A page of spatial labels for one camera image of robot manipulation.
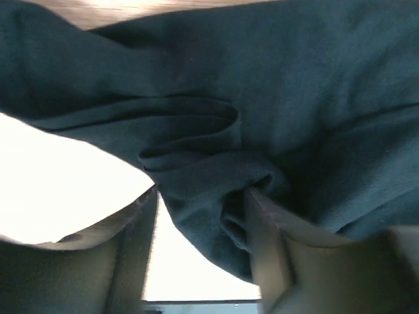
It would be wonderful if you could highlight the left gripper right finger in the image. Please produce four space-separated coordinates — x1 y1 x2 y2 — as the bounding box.
245 188 418 314

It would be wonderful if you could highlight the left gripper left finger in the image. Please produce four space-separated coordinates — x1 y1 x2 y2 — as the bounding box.
1 186 158 313

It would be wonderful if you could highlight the black t shirt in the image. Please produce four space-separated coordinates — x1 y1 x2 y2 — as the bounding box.
1 1 418 282

